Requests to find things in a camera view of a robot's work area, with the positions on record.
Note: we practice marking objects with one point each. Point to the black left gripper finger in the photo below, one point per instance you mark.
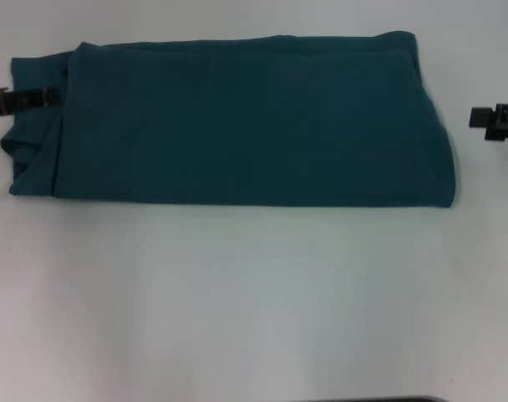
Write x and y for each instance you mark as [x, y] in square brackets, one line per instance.
[23, 100]

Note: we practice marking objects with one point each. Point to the teal t-shirt with cream lettering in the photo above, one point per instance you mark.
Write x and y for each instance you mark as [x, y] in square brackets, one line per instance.
[237, 125]

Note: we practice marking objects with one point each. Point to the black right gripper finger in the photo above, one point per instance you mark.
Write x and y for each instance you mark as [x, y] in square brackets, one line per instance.
[503, 136]
[482, 117]

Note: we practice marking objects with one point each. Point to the dark flat edge object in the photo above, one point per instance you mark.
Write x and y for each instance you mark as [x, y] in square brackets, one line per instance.
[400, 400]

